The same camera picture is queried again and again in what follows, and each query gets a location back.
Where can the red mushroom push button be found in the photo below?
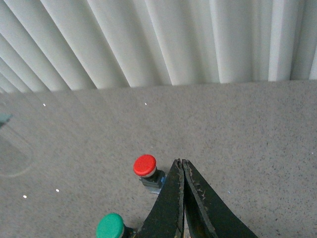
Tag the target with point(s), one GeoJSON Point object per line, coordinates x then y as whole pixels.
{"type": "Point", "coordinates": [152, 178]}

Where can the white pleated curtain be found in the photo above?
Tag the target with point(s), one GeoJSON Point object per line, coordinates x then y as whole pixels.
{"type": "Point", "coordinates": [57, 45]}

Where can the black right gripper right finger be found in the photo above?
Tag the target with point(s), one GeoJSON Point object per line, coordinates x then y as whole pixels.
{"type": "Point", "coordinates": [207, 215]}

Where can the green mushroom push button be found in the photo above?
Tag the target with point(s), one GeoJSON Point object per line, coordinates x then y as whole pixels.
{"type": "Point", "coordinates": [113, 226]}

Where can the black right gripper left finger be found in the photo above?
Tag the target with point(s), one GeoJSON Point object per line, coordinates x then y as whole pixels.
{"type": "Point", "coordinates": [166, 218]}

